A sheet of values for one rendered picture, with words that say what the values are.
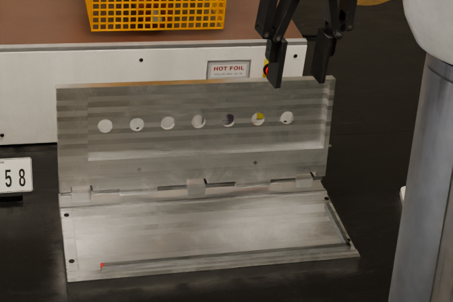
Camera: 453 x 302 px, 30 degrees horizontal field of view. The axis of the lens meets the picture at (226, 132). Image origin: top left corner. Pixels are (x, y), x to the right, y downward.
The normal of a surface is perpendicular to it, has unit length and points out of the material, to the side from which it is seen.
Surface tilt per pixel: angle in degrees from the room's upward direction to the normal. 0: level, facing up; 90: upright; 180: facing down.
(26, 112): 90
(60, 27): 0
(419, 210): 89
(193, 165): 80
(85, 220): 0
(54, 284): 0
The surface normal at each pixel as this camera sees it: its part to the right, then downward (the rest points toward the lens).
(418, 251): -0.88, 0.16
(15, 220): 0.09, -0.83
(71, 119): 0.24, 0.39
